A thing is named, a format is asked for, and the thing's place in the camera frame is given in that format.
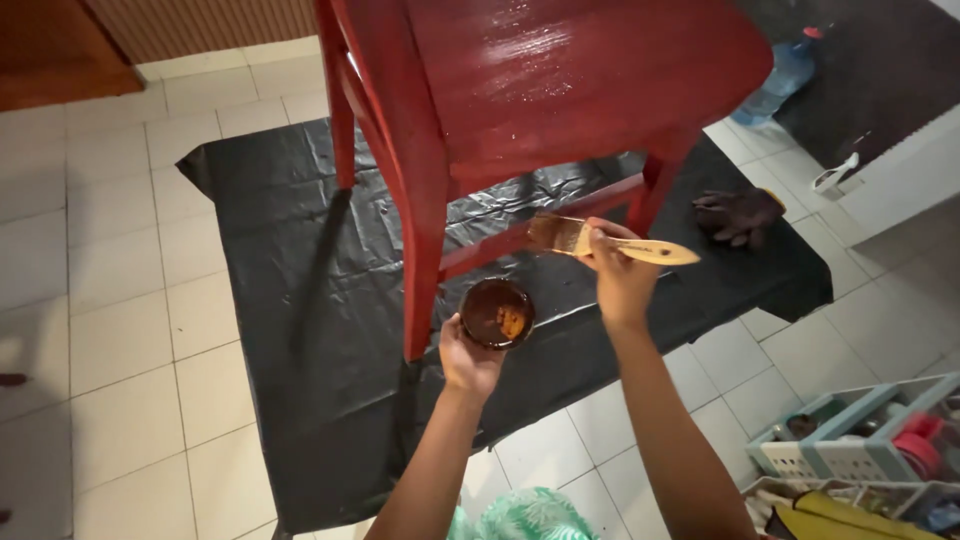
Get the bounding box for person's right hand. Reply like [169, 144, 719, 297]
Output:
[576, 216, 664, 331]

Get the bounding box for dark work gloves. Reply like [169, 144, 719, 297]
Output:
[691, 187, 787, 250]

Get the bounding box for red painted wooden chair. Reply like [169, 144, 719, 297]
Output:
[313, 0, 775, 364]

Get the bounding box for black plastic sheet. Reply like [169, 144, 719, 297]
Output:
[175, 116, 834, 537]

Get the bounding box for clear water bottle red cap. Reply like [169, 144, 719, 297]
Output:
[730, 27, 825, 127]

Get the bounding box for brown wooden cabinet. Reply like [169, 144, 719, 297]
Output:
[0, 0, 145, 114]

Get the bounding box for round bowl of dark paint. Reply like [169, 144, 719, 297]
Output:
[458, 277, 537, 351]

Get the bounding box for wooden paint brush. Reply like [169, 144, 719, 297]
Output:
[525, 213, 702, 267]

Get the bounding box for blue white plastic basket rack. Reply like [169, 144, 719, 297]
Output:
[741, 371, 960, 540]

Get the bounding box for white plastic scoop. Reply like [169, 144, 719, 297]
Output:
[812, 152, 861, 198]

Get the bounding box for green patterned clothing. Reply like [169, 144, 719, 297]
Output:
[447, 486, 601, 540]

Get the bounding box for person's left hand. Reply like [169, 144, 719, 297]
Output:
[438, 312, 507, 401]

